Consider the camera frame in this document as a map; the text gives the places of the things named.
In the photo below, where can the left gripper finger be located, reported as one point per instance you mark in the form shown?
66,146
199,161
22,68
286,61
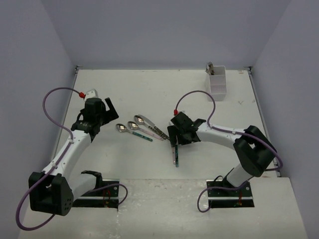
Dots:
111,110
108,117

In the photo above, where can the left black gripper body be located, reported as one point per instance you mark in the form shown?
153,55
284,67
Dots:
101,116

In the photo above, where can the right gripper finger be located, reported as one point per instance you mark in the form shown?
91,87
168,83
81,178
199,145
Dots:
172,133
188,138

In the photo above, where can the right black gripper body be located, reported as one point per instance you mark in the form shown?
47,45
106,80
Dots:
180,131

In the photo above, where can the teal handled knife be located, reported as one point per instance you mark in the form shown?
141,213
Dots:
176,156

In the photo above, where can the all-silver fork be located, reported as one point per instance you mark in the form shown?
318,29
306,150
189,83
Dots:
211,68

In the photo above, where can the pink handled knife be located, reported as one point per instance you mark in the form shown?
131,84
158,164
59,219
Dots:
173,155

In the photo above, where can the dark floral handled knife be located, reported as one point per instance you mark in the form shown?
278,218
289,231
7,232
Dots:
155,127

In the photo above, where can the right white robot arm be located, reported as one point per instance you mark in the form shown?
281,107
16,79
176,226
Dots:
254,151

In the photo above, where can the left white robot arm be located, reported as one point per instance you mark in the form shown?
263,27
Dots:
52,190

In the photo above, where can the white three-compartment utensil holder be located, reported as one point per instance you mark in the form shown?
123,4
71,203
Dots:
216,84

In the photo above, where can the teal handled spoon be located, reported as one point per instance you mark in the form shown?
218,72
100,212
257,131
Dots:
122,128

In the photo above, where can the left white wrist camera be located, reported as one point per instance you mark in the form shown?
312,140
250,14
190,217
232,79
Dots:
91,94

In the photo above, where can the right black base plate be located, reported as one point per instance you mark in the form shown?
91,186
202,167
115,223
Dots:
242,198

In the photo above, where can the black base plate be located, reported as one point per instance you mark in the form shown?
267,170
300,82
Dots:
242,198
106,198

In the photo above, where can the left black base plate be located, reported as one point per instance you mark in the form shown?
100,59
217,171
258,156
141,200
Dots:
106,198

